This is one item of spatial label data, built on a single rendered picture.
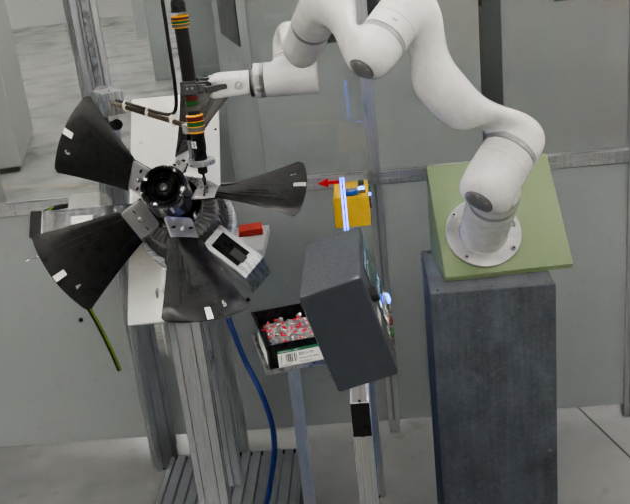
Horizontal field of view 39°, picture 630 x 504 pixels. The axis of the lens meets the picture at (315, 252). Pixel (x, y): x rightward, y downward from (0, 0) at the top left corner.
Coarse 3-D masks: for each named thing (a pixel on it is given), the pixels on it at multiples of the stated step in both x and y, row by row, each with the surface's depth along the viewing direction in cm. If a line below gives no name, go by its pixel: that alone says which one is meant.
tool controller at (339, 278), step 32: (320, 256) 161; (352, 256) 155; (320, 288) 147; (352, 288) 146; (320, 320) 148; (352, 320) 148; (384, 320) 156; (352, 352) 150; (384, 352) 149; (352, 384) 152
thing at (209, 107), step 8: (184, 96) 242; (200, 96) 236; (208, 96) 233; (184, 104) 241; (200, 104) 234; (208, 104) 232; (216, 104) 230; (184, 112) 239; (208, 112) 230; (216, 112) 228; (184, 120) 238; (208, 120) 228; (184, 144) 232; (176, 152) 234
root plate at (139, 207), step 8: (128, 208) 225; (136, 208) 225; (144, 208) 226; (128, 216) 225; (136, 216) 226; (144, 216) 227; (152, 216) 228; (136, 224) 227; (144, 224) 228; (152, 224) 229; (136, 232) 228; (144, 232) 229
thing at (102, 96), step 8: (96, 88) 273; (104, 88) 275; (112, 88) 273; (96, 96) 269; (104, 96) 266; (112, 96) 268; (120, 96) 269; (96, 104) 271; (104, 104) 267; (104, 112) 267; (112, 112) 269; (120, 112) 270
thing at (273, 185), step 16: (256, 176) 232; (272, 176) 230; (304, 176) 227; (224, 192) 224; (240, 192) 223; (256, 192) 223; (272, 192) 222; (288, 192) 222; (304, 192) 222; (272, 208) 218; (288, 208) 218
